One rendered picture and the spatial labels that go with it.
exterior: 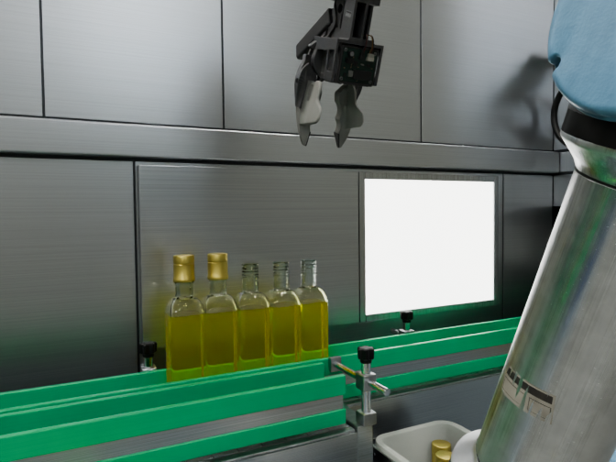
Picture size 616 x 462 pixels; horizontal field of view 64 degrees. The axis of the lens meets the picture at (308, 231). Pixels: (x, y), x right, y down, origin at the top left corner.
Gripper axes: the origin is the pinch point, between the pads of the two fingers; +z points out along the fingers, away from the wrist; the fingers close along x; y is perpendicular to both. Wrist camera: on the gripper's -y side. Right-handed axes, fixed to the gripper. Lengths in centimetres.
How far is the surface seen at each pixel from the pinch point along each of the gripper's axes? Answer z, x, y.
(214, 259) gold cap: 23.0, -12.5, -7.5
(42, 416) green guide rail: 40, -38, 4
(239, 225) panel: 22.6, -3.7, -21.8
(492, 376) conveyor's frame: 48, 46, 6
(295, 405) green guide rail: 39.7, -3.5, 11.4
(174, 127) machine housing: 5.3, -15.8, -29.0
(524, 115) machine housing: -3, 81, -35
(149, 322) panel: 38.9, -21.3, -15.8
